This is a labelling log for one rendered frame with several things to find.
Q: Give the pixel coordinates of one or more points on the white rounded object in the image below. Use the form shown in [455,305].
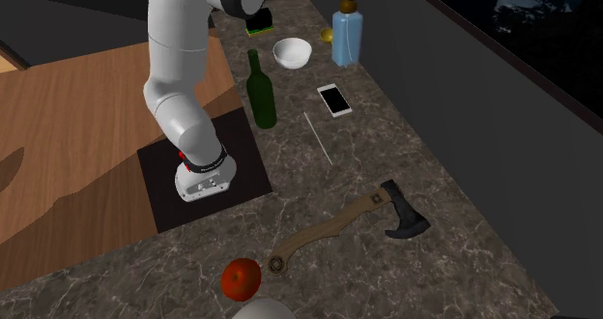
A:
[264,311]

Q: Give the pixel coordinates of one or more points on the black and green sponge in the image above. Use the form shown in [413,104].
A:
[260,22]

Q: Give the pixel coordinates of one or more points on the red apple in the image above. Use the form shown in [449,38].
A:
[241,279]

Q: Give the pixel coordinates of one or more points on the white bowl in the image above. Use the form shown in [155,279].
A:
[292,54]

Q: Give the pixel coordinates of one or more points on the dark robot stand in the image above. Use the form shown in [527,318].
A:
[245,167]

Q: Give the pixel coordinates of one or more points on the dark window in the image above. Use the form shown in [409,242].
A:
[542,26]

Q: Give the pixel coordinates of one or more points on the small yellow cup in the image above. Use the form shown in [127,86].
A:
[326,35]

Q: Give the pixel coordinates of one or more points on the thin white stick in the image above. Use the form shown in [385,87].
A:
[318,139]

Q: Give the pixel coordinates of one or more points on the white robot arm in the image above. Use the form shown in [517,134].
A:
[176,49]

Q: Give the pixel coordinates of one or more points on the white smartphone black screen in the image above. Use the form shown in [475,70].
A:
[334,100]

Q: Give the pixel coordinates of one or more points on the light blue bottle brown cap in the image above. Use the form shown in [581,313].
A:
[347,37]

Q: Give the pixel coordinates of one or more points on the dark green glass bottle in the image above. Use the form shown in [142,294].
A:
[260,96]

